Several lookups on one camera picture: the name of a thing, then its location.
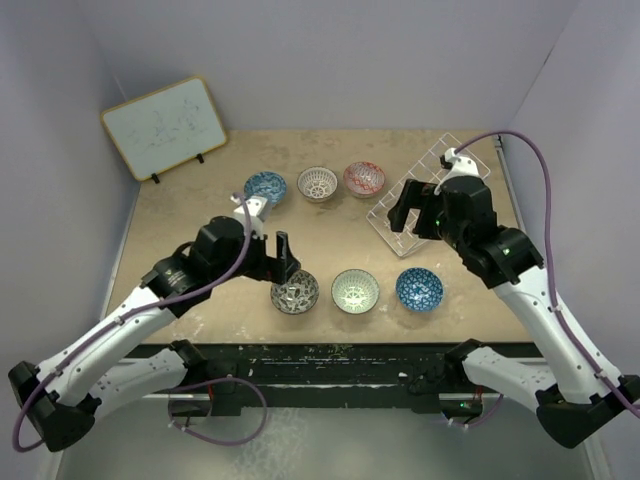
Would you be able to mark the white black-spoked bowl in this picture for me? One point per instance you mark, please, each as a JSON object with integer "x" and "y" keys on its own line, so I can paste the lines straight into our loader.
{"x": 317, "y": 184}

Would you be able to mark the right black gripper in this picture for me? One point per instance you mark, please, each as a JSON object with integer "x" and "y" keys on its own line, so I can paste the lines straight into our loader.
{"x": 417, "y": 195}

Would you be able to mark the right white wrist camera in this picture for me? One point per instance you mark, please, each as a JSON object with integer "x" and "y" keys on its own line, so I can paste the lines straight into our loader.
{"x": 457, "y": 165}

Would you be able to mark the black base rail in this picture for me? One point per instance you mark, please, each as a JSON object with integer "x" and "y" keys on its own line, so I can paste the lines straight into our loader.
{"x": 408, "y": 376}

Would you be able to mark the dark blue triangle bowl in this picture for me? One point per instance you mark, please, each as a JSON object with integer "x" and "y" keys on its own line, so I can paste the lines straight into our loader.
{"x": 419, "y": 290}

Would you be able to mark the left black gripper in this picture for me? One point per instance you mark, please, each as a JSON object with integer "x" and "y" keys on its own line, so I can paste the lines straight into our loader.
{"x": 270, "y": 268}

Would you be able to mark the red patterned bowl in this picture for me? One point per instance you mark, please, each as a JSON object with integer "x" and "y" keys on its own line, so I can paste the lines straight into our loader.
{"x": 364, "y": 179}

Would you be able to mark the white green-spoked bowl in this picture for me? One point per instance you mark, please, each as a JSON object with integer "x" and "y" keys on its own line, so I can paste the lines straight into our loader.
{"x": 355, "y": 291}

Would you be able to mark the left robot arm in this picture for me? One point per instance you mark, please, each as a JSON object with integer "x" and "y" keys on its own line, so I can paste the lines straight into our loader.
{"x": 64, "y": 396}

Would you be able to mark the white dry-erase board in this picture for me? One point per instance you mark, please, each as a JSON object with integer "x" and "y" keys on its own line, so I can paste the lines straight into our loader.
{"x": 163, "y": 129}

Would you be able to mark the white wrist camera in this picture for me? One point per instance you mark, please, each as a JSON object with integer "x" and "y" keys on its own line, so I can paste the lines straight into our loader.
{"x": 457, "y": 165}
{"x": 259, "y": 209}

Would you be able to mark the black floral bowl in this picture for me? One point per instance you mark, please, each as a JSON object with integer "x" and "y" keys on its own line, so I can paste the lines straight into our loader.
{"x": 298, "y": 295}

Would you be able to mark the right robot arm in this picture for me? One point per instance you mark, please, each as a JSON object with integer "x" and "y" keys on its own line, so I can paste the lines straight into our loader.
{"x": 579, "y": 392}

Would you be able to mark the white wire dish rack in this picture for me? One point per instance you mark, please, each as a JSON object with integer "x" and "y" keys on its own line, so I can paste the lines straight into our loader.
{"x": 427, "y": 169}

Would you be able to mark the light blue patterned bowl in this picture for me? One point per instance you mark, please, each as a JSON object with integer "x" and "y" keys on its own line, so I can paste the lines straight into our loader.
{"x": 267, "y": 184}

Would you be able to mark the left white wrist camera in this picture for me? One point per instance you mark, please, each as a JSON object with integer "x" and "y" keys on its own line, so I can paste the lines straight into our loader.
{"x": 259, "y": 209}

